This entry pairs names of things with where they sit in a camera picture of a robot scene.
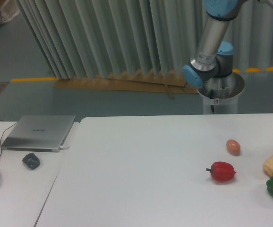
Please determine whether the brown cardboard sheet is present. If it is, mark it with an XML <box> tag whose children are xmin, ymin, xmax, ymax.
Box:
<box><xmin>54</xmin><ymin>70</ymin><xmax>197</xmax><ymax>99</ymax></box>

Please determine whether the silver laptop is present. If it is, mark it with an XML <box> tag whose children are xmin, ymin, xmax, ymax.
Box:
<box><xmin>1</xmin><ymin>115</ymin><xmax>75</xmax><ymax>152</ymax></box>

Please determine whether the brown egg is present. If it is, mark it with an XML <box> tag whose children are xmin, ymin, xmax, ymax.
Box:
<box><xmin>226</xmin><ymin>139</ymin><xmax>241</xmax><ymax>156</ymax></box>

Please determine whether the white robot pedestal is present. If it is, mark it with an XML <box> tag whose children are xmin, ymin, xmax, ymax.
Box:
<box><xmin>197</xmin><ymin>72</ymin><xmax>245</xmax><ymax>114</ymax></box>

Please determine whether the pale green curtain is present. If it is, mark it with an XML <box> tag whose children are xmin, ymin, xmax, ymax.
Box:
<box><xmin>17</xmin><ymin>0</ymin><xmax>273</xmax><ymax>79</ymax></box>

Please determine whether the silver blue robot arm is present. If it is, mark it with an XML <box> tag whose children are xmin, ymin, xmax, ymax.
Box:
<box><xmin>182</xmin><ymin>0</ymin><xmax>273</xmax><ymax>87</ymax></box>

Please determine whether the black mouse cable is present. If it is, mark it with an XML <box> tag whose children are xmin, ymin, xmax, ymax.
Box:
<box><xmin>0</xmin><ymin>120</ymin><xmax>21</xmax><ymax>171</ymax></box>

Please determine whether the red bell pepper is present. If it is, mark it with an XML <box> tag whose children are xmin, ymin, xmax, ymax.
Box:
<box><xmin>206</xmin><ymin>161</ymin><xmax>236</xmax><ymax>182</ymax></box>

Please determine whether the black earbuds case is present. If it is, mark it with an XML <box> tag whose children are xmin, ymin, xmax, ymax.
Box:
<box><xmin>22</xmin><ymin>153</ymin><xmax>41</xmax><ymax>170</ymax></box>

